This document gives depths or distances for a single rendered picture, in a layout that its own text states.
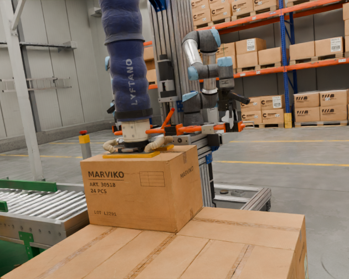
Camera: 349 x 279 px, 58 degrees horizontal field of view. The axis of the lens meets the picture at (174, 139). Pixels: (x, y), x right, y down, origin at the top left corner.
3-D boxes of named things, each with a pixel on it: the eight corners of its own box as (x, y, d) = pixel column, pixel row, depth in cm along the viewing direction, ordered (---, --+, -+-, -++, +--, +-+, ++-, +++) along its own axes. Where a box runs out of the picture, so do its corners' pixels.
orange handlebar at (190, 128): (98, 137, 199) (98, 132, 198) (125, 130, 226) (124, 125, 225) (244, 130, 159) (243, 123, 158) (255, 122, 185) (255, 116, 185)
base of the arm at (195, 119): (189, 123, 234) (188, 110, 232) (207, 123, 225) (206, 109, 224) (178, 127, 221) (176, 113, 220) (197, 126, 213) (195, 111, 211)
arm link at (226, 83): (235, 78, 163) (231, 78, 156) (236, 87, 164) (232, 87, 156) (221, 79, 166) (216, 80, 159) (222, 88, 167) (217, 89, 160)
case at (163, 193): (89, 224, 192) (79, 161, 187) (126, 201, 228) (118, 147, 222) (178, 233, 166) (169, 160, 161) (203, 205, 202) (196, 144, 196)
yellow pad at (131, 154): (102, 158, 186) (101, 150, 186) (112, 155, 195) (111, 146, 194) (152, 158, 171) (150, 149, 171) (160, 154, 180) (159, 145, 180)
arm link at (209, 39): (198, 105, 229) (194, 28, 201) (218, 103, 230) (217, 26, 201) (201, 112, 219) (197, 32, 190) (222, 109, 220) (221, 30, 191)
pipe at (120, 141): (103, 151, 188) (102, 142, 187) (127, 144, 210) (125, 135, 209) (153, 150, 173) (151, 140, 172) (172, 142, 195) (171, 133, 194)
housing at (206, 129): (201, 134, 169) (200, 125, 168) (205, 132, 175) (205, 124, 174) (214, 133, 165) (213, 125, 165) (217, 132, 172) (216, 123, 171)
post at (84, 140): (95, 240, 294) (78, 135, 279) (100, 237, 299) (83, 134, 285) (101, 241, 290) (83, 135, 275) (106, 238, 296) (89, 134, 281)
